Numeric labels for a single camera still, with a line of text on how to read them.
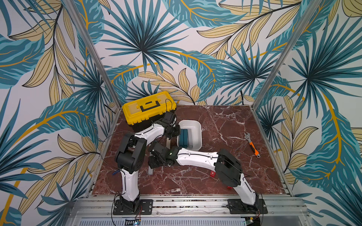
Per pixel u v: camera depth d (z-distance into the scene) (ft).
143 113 3.05
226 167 1.65
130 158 1.68
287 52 2.81
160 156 2.10
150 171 2.74
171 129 2.72
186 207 2.45
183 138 3.16
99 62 2.97
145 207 2.40
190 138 3.20
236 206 2.40
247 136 3.31
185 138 3.19
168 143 3.12
